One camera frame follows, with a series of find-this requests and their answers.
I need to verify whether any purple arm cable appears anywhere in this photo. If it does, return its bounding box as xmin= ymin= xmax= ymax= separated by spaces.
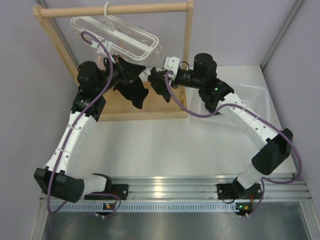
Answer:
xmin=46 ymin=31 xmax=123 ymax=221
xmin=164 ymin=70 xmax=303 ymax=218

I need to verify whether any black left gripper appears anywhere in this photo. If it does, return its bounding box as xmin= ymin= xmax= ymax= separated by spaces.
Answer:
xmin=95 ymin=54 xmax=145 ymax=95

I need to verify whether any pink sock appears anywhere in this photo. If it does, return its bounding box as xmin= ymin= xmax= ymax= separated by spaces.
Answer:
xmin=95 ymin=39 xmax=126 ymax=69

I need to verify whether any white plastic clip hanger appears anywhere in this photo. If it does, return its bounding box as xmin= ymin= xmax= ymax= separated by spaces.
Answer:
xmin=69 ymin=2 xmax=162 ymax=64

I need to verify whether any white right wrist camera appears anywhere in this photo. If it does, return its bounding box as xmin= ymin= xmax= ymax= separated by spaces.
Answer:
xmin=163 ymin=56 xmax=180 ymax=75

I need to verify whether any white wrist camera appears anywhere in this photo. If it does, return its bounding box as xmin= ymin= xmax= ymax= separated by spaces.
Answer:
xmin=163 ymin=56 xmax=180 ymax=75
xmin=90 ymin=40 xmax=113 ymax=56

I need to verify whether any aluminium mounting rail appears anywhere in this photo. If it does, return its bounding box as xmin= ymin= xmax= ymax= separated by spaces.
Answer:
xmin=50 ymin=177 xmax=312 ymax=216

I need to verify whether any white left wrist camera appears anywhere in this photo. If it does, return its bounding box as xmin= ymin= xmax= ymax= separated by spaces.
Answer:
xmin=90 ymin=40 xmax=113 ymax=56

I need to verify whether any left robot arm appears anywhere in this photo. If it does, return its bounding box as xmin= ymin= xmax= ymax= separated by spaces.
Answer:
xmin=34 ymin=55 xmax=149 ymax=203

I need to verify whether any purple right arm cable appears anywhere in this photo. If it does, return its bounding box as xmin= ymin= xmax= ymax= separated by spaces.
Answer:
xmin=164 ymin=70 xmax=303 ymax=218

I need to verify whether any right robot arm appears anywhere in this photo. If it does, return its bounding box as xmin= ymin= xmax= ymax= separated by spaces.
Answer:
xmin=164 ymin=53 xmax=293 ymax=199

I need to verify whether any wooden drying rack frame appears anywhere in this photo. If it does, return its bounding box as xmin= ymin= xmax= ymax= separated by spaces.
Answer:
xmin=32 ymin=0 xmax=194 ymax=121

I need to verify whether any black striped sock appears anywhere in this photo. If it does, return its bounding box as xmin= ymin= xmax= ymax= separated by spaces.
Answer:
xmin=113 ymin=78 xmax=143 ymax=105

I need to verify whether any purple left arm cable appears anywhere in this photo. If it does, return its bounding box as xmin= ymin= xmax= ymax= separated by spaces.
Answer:
xmin=46 ymin=31 xmax=123 ymax=221

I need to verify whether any white plastic basket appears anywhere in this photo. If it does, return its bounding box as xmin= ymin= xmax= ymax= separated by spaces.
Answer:
xmin=190 ymin=83 xmax=271 ymax=126

